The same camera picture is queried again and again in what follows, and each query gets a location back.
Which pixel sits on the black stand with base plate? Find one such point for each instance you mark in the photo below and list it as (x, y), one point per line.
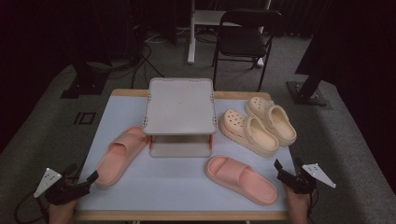
(306, 91)

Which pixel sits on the black stand base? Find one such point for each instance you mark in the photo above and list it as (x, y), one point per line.
(85, 82)

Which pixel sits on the grey two-tier shoe rack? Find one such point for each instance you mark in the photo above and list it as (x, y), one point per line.
(180, 107)

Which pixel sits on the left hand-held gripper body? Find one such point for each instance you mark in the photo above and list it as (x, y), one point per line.
(63, 193)

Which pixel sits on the person's right hand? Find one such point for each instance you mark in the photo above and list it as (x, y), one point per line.
(297, 207)

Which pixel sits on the black folding chair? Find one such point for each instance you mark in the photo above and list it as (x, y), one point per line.
(244, 40)

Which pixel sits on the pink slide slipper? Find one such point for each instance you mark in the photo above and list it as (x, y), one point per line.
(241, 180)
(120, 155)

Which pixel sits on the person's left hand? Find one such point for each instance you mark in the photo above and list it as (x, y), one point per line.
(62, 213)

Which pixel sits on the beige clog shoe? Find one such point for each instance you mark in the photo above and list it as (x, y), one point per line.
(277, 121)
(249, 132)

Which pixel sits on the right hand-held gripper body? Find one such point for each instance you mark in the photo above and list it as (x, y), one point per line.
(299, 183)

